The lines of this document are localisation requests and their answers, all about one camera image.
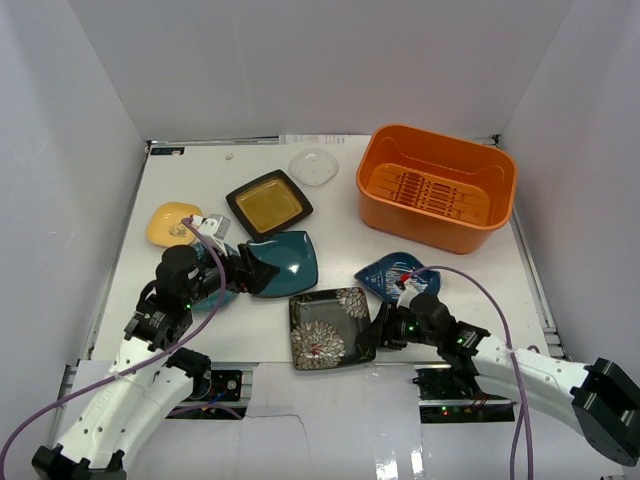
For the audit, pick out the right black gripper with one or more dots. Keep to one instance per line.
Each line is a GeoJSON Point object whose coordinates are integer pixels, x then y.
{"type": "Point", "coordinates": [383, 329]}

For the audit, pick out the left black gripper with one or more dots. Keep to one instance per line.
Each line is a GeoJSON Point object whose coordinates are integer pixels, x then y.
{"type": "Point", "coordinates": [245, 273]}

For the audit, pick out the teal square plate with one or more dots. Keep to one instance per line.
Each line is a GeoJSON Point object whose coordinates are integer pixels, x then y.
{"type": "Point", "coordinates": [293, 253]}

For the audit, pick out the black floral square plate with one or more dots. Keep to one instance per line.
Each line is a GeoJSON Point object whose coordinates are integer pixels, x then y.
{"type": "Point", "coordinates": [324, 328]}

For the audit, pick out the teal scalloped round plate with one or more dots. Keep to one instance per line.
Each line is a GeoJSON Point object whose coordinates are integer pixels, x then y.
{"type": "Point", "coordinates": [207, 304]}

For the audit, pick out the dark blue patterned plate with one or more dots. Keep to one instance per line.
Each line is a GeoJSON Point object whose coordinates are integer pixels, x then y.
{"type": "Point", "coordinates": [381, 276]}

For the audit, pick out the black square amber plate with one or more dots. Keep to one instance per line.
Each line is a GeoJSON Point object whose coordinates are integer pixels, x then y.
{"type": "Point", "coordinates": [268, 205]}

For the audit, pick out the yellow small square plate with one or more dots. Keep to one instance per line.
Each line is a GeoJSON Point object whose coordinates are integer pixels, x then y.
{"type": "Point", "coordinates": [166, 229]}

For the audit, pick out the clear glass small plate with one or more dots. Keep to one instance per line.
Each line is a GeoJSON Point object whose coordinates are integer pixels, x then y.
{"type": "Point", "coordinates": [313, 167]}

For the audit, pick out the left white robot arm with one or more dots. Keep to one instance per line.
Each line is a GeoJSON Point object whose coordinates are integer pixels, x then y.
{"type": "Point", "coordinates": [153, 372]}

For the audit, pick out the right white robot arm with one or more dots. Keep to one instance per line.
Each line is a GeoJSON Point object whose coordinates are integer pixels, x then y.
{"type": "Point", "coordinates": [599, 401]}

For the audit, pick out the orange plastic bin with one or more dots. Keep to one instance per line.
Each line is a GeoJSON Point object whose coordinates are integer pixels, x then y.
{"type": "Point", "coordinates": [437, 190]}

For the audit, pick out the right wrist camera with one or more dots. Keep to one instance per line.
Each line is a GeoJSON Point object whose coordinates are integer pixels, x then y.
{"type": "Point", "coordinates": [407, 289]}

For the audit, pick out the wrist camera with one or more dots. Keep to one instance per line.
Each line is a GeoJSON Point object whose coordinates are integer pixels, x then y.
{"type": "Point", "coordinates": [407, 289]}
{"type": "Point", "coordinates": [213, 227]}

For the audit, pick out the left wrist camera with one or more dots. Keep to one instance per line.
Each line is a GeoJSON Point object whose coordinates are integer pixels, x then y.
{"type": "Point", "coordinates": [213, 227]}

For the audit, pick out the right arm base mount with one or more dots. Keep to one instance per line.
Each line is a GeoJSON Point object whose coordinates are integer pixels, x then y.
{"type": "Point", "coordinates": [441, 401]}

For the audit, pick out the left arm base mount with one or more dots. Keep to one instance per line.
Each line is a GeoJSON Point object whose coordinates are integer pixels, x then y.
{"type": "Point", "coordinates": [213, 386]}

